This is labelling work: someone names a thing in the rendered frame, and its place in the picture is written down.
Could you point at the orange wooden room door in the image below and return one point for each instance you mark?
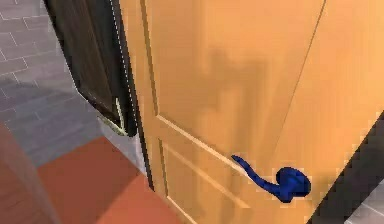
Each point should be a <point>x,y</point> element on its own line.
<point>213,83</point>

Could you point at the dark brown wooden cabinet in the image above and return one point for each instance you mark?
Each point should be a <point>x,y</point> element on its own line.
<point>90,56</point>

